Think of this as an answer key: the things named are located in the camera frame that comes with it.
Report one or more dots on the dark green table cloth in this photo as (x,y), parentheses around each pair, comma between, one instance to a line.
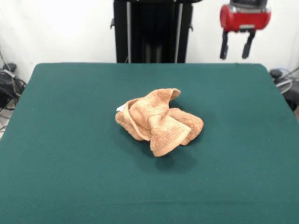
(70,163)

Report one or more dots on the tan terry towel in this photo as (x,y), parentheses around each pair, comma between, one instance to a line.
(161,126)

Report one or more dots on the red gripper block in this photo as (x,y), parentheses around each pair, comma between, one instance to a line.
(247,19)

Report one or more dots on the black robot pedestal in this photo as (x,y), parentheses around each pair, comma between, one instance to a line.
(154,35)

